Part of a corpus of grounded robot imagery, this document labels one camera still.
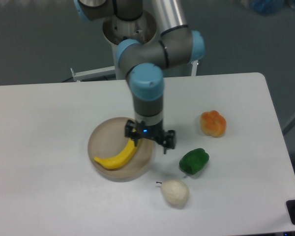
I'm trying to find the orange toy bread roll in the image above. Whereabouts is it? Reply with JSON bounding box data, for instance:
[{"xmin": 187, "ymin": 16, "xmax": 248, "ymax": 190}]
[{"xmin": 200, "ymin": 110, "xmax": 227, "ymax": 138}]

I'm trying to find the yellow toy banana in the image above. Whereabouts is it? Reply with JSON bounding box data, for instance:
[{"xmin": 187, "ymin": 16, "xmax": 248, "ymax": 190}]
[{"xmin": 94, "ymin": 139, "xmax": 138, "ymax": 170}]

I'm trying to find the blue plastic bag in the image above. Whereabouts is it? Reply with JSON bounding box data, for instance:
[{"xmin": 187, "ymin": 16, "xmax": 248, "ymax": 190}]
[{"xmin": 246, "ymin": 0, "xmax": 285, "ymax": 16}]

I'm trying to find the beige round plate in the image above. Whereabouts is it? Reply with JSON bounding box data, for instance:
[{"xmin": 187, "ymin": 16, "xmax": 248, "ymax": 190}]
[{"xmin": 88, "ymin": 117, "xmax": 153, "ymax": 181}]

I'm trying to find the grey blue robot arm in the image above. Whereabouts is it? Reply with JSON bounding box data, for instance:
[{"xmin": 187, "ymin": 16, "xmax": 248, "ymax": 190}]
[{"xmin": 74, "ymin": 0, "xmax": 205, "ymax": 149}]

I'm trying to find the white metal bracket left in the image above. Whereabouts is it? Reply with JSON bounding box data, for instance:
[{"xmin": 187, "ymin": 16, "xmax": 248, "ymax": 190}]
[{"xmin": 70, "ymin": 66, "xmax": 116, "ymax": 82}]

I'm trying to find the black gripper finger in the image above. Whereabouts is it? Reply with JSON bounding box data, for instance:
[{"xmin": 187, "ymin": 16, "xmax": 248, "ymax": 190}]
[
  {"xmin": 124, "ymin": 119, "xmax": 141, "ymax": 147},
  {"xmin": 161, "ymin": 130, "xmax": 176, "ymax": 154}
]

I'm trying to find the white metal bracket right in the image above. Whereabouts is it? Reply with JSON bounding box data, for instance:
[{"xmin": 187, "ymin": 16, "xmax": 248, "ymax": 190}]
[{"xmin": 190, "ymin": 60, "xmax": 201, "ymax": 76}]

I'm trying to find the white toy pear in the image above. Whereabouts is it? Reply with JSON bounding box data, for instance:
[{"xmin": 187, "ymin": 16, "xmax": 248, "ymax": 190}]
[{"xmin": 156, "ymin": 179, "xmax": 190, "ymax": 208}]

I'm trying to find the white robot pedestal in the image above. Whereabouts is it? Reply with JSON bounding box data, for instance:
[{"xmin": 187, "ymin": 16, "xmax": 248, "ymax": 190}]
[{"xmin": 102, "ymin": 11, "xmax": 187, "ymax": 80}]

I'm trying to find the white metal bracket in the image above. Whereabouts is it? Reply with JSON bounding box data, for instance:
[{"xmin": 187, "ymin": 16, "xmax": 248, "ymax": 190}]
[
  {"xmin": 70, "ymin": 66, "xmax": 116, "ymax": 82},
  {"xmin": 190, "ymin": 60, "xmax": 201, "ymax": 76}
]

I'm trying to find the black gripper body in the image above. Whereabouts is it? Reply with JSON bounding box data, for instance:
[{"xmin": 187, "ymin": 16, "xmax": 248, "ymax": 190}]
[{"xmin": 134, "ymin": 120, "xmax": 164, "ymax": 145}]

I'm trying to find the green toy bell pepper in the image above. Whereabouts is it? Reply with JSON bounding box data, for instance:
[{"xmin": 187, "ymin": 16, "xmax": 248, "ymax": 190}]
[{"xmin": 179, "ymin": 148, "xmax": 209, "ymax": 175}]

